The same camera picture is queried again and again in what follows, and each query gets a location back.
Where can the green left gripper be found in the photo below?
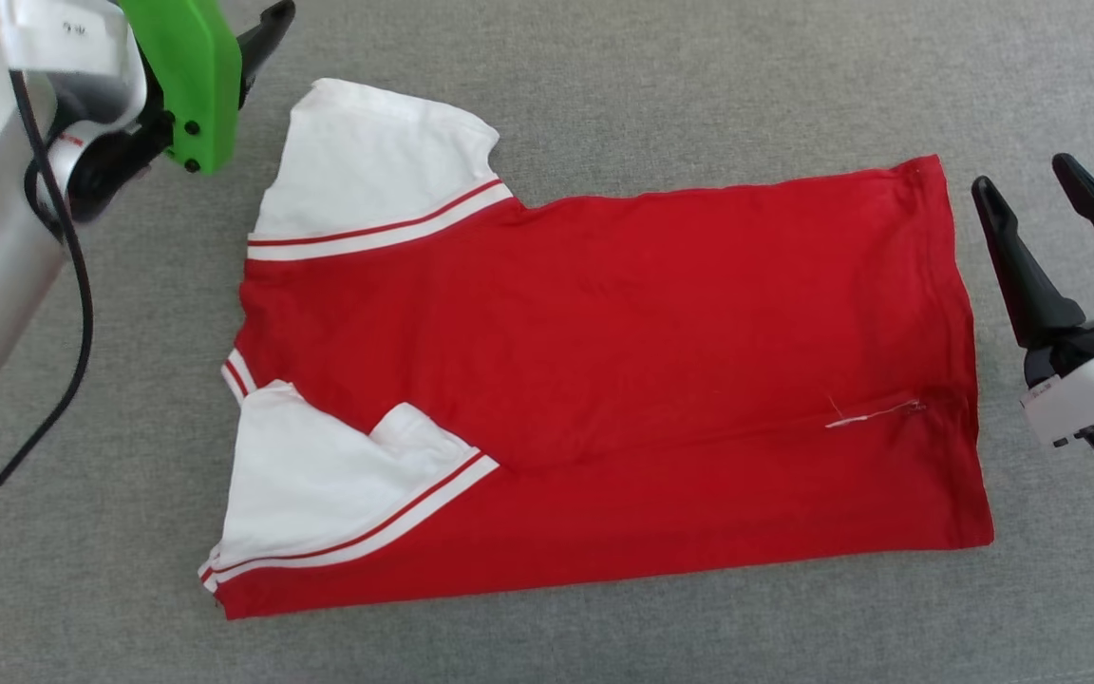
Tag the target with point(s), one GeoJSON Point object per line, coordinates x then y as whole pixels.
{"type": "Point", "coordinates": [186, 76]}

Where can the red and white t-shirt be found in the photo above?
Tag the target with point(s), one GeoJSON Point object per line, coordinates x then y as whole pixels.
{"type": "Point", "coordinates": [604, 380]}

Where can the grey fabric sofa cushion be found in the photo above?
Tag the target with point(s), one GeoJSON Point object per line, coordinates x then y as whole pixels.
{"type": "Point", "coordinates": [604, 655]}

